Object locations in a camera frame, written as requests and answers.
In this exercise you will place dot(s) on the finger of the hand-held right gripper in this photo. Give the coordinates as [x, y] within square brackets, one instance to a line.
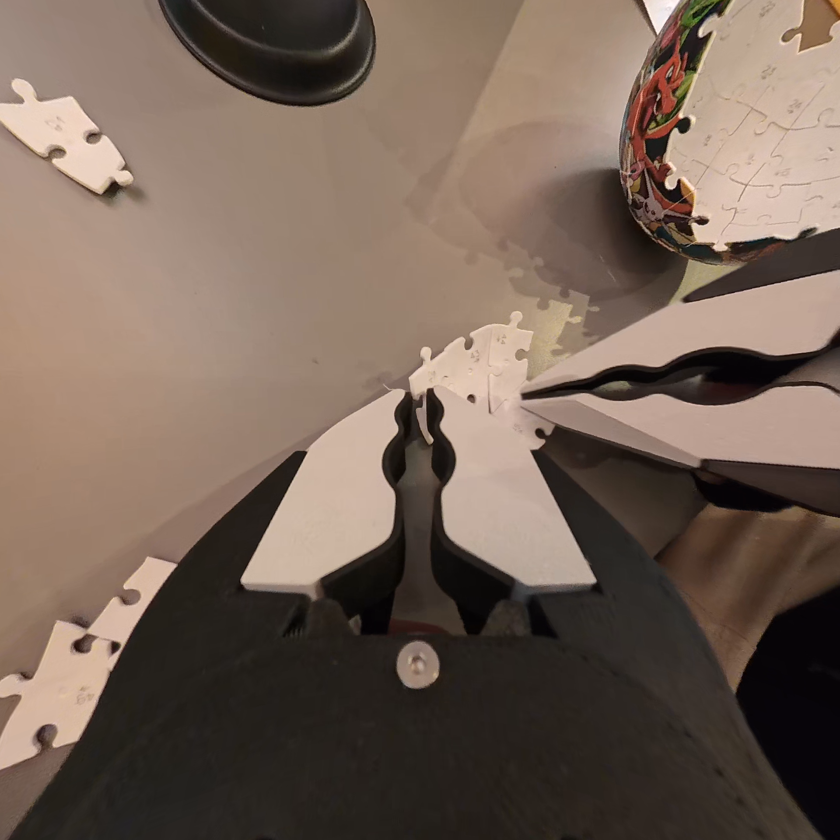
[722, 433]
[722, 321]

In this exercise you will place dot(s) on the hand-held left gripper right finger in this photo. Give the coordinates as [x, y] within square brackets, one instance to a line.
[505, 518]

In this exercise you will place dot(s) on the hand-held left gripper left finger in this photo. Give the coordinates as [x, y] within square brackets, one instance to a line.
[321, 525]

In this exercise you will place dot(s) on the white puzzle piece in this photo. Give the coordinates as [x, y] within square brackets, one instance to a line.
[485, 367]

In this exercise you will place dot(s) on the partly built puzzle ball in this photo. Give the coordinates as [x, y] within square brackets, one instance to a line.
[754, 131]

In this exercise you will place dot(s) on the white puzzle piece trio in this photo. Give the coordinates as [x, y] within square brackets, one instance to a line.
[59, 689]

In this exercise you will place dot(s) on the loose white puzzle pieces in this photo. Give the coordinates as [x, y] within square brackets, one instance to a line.
[59, 134]

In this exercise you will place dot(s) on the black round ball stand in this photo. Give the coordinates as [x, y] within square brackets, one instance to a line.
[275, 46]

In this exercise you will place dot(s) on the person's leg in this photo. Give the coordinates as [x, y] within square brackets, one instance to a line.
[754, 564]

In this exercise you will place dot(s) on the person's torso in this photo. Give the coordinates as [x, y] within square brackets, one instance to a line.
[800, 722]

